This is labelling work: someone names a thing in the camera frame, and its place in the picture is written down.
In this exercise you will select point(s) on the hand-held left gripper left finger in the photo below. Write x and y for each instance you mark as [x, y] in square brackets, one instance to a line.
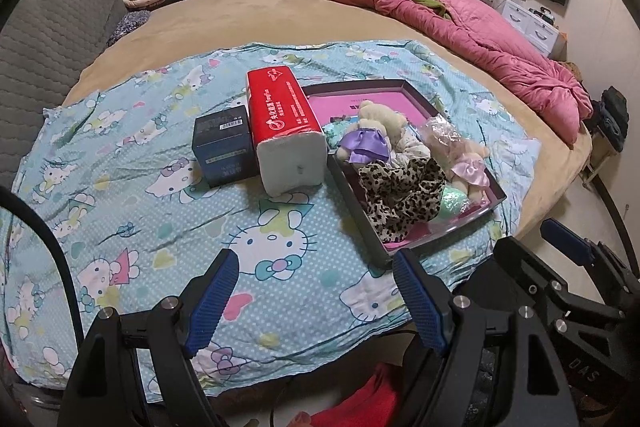
[215, 302]

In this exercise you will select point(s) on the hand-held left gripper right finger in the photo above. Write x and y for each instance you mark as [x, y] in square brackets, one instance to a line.
[417, 302]

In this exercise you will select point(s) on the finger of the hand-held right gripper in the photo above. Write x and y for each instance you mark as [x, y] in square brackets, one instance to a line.
[565, 241]
[525, 264]

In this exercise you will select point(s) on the green puff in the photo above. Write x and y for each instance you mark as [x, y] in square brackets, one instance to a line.
[452, 202]

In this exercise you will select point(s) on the leopard print scrunchie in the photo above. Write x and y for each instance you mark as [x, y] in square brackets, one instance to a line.
[400, 192]

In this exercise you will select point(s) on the dark shallow box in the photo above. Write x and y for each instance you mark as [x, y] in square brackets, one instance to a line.
[352, 202]

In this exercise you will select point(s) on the plush bear pink dress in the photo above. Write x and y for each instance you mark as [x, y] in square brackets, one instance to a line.
[460, 152]

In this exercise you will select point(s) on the white floral scrunchie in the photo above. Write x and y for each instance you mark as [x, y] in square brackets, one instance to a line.
[415, 144]

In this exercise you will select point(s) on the plush bear purple dress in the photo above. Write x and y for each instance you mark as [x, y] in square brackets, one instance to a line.
[367, 137]

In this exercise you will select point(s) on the wooden stool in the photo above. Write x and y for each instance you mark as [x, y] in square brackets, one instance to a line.
[597, 162]

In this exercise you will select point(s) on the red garment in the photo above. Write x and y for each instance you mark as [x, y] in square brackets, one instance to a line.
[370, 397]

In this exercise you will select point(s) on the black bag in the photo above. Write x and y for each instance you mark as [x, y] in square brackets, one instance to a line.
[612, 117]

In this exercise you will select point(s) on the cartoon cat printed blanket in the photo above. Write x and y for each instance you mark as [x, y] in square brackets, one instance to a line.
[150, 157]

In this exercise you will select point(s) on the dark blue box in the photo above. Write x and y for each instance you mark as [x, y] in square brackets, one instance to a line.
[222, 142]

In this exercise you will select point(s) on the red tissue pack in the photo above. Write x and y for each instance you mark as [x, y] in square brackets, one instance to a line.
[282, 122]

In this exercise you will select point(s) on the pink quilt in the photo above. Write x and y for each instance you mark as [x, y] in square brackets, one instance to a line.
[500, 42]

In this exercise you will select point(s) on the white drawer cabinet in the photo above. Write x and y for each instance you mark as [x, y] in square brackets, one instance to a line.
[530, 27]

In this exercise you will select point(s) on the tan bed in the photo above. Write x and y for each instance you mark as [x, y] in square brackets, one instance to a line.
[250, 17]

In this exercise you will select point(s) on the dark patterned cloth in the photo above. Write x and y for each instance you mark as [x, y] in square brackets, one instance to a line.
[127, 24]

